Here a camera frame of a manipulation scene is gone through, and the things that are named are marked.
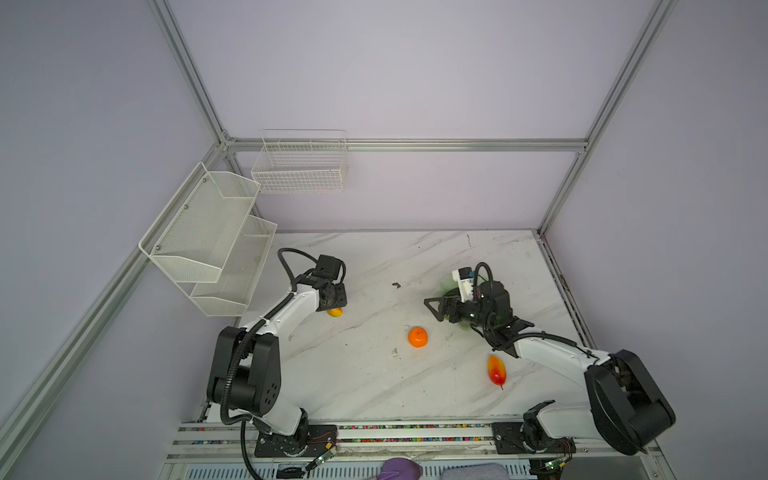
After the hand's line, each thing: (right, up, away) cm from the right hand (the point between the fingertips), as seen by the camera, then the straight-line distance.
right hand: (432, 300), depth 84 cm
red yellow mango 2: (+18, -19, -2) cm, 26 cm away
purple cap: (-9, -38, -14) cm, 42 cm away
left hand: (-30, -1, +7) cm, 30 cm away
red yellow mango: (-28, -4, +4) cm, 29 cm away
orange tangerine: (-3, -12, +6) cm, 14 cm away
